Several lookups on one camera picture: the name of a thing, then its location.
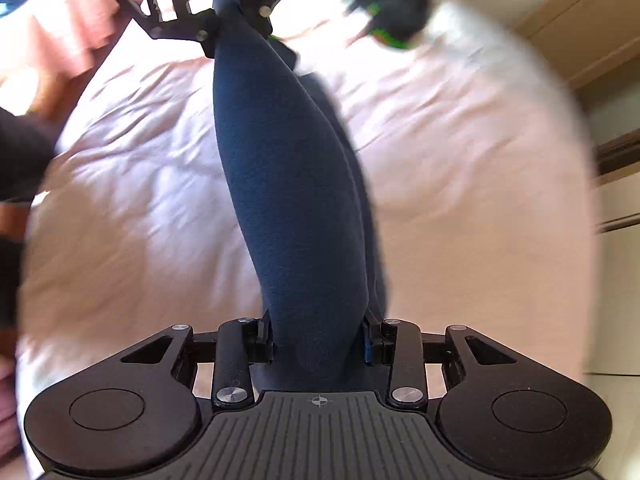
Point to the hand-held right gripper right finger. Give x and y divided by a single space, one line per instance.
369 353

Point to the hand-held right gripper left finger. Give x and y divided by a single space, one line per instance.
261 346

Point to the navy blue pants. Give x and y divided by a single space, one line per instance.
295 185

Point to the black and green garment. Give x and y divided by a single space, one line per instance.
395 5

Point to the dark cloth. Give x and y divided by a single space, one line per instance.
22 155

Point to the pale pink bed sheet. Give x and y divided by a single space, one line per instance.
475 170

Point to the wooden cabinet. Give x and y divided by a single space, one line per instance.
585 20

